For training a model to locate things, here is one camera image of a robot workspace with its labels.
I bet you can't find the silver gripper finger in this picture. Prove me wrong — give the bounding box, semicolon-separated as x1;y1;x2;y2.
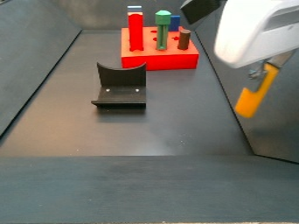
247;50;295;92

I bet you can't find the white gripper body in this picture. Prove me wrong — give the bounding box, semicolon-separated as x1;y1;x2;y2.
214;0;299;68

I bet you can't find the yellow oval peg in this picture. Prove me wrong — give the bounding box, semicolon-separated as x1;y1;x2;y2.
235;64;279;118

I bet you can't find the red foam peg board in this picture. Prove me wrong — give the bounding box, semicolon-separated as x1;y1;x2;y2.
120;27;201;71

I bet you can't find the brown hexagon peg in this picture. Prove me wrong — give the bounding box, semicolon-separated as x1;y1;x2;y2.
178;29;191;50

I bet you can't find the dark blue short peg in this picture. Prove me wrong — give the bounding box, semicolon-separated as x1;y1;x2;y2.
168;15;180;32

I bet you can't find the green pentagon peg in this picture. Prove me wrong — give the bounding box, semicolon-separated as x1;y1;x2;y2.
155;10;172;50

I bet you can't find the red notched peg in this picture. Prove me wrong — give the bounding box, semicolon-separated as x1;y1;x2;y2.
127;12;144;52

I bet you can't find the light blue arch peg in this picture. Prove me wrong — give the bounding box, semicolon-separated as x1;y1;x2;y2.
127;5;143;12

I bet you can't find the black curved holder stand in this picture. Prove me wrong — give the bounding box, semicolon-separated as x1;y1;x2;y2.
91;64;146;107

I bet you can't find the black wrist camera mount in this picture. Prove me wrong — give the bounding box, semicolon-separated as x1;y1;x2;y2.
180;0;221;25

